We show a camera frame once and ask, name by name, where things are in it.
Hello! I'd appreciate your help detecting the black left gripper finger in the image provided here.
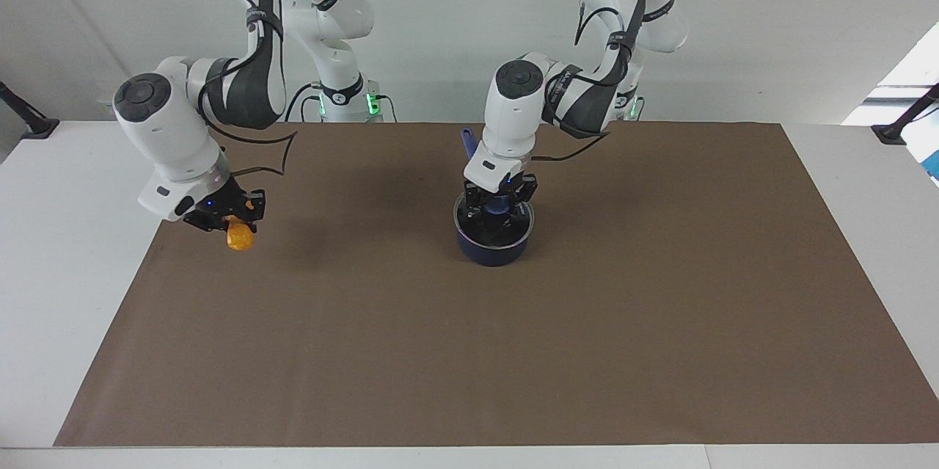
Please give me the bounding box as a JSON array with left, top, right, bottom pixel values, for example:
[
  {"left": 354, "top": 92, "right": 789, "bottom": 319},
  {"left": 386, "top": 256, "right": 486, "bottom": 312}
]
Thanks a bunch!
[
  {"left": 505, "top": 174, "right": 539, "bottom": 223},
  {"left": 462, "top": 186, "right": 492, "bottom": 225}
]

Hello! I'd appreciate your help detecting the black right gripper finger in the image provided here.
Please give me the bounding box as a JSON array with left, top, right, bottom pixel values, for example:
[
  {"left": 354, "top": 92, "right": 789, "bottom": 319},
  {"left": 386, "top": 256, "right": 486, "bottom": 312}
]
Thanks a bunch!
[
  {"left": 219, "top": 176, "right": 267, "bottom": 223},
  {"left": 183, "top": 193, "right": 235, "bottom": 234}
]

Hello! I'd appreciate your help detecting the glass lid with blue knob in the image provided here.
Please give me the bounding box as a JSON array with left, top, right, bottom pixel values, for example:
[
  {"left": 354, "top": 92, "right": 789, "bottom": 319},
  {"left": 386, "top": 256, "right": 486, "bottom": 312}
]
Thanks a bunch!
[{"left": 453, "top": 190, "right": 535, "bottom": 248}]

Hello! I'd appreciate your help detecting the yellow toy corn cob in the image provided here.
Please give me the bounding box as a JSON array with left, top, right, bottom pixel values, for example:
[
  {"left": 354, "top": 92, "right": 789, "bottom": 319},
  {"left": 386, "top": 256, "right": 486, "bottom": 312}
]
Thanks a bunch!
[{"left": 225, "top": 215, "right": 257, "bottom": 252}]

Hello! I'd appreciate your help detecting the brown table mat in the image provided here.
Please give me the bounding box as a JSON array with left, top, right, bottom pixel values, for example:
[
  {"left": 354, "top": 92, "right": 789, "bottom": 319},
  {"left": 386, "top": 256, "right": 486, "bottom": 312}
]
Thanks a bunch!
[{"left": 54, "top": 122, "right": 939, "bottom": 448}]

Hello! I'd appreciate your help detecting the blue saucepan with handle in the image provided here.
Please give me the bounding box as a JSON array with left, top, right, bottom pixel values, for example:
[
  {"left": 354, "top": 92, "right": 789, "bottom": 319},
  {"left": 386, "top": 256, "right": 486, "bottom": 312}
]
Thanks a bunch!
[{"left": 453, "top": 127, "right": 536, "bottom": 269}]

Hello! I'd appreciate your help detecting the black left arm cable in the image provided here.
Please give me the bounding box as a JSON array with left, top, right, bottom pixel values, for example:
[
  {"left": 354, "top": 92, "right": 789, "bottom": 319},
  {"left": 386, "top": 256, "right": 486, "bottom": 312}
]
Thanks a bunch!
[{"left": 530, "top": 0, "right": 648, "bottom": 161}]

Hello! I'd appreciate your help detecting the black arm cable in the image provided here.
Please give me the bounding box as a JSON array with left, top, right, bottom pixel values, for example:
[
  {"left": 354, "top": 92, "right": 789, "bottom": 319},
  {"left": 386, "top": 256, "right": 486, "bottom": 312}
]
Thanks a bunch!
[
  {"left": 197, "top": 0, "right": 299, "bottom": 178},
  {"left": 530, "top": 0, "right": 648, "bottom": 161}
]

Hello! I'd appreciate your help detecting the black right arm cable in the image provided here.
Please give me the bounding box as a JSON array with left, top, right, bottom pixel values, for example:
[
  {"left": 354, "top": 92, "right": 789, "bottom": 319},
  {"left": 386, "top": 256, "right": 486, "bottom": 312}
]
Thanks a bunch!
[{"left": 197, "top": 0, "right": 299, "bottom": 178}]

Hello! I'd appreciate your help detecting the black camera stand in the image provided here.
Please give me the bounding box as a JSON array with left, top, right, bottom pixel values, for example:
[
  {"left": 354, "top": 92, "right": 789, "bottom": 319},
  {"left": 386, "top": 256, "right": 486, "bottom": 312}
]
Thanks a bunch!
[
  {"left": 871, "top": 83, "right": 939, "bottom": 146},
  {"left": 0, "top": 80, "right": 60, "bottom": 140}
]

